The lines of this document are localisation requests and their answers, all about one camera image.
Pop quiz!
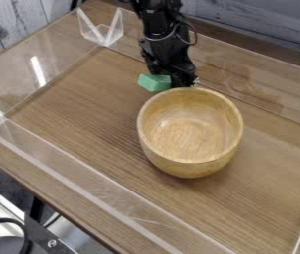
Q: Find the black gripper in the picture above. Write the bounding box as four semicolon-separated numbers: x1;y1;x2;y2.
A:
139;34;198;88

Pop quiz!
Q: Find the green rectangular block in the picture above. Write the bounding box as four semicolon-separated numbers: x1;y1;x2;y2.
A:
138;73;171;92

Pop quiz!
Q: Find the brown wooden bowl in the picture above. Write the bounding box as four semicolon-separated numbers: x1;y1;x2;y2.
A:
136;88;244;179

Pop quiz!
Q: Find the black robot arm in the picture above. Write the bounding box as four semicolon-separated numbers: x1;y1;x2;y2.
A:
118;0;198;88

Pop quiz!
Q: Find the black table leg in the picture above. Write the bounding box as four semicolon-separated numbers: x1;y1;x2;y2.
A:
29;197;45;222

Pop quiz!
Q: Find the clear acrylic corner bracket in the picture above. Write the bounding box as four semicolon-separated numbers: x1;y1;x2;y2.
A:
76;8;123;47

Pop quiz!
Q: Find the clear acrylic tray enclosure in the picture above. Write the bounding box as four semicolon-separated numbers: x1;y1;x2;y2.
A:
0;1;300;254

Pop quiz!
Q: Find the black metal base plate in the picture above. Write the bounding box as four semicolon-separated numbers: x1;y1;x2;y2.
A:
0;224;79;254

